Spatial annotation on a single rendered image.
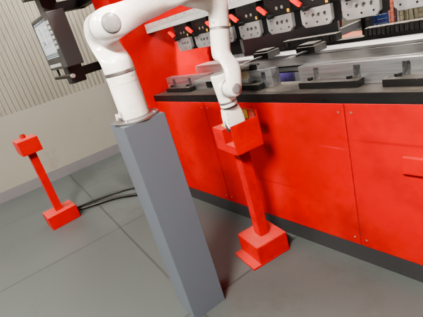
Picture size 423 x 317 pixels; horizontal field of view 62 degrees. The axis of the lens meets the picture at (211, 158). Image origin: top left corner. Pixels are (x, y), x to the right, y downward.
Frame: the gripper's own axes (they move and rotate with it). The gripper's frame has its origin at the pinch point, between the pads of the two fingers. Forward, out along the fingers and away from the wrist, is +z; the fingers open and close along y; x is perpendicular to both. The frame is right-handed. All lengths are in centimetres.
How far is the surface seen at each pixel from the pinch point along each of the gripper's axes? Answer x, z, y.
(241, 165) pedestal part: -3.4, 17.2, 2.7
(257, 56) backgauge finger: -39, -22, -49
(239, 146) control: 4.9, 3.5, 4.3
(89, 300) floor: -46, 65, 103
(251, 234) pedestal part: -8, 61, 9
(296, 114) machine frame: 14.9, -1.0, -25.0
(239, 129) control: 4.9, -4.5, 1.3
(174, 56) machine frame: -120, -33, -29
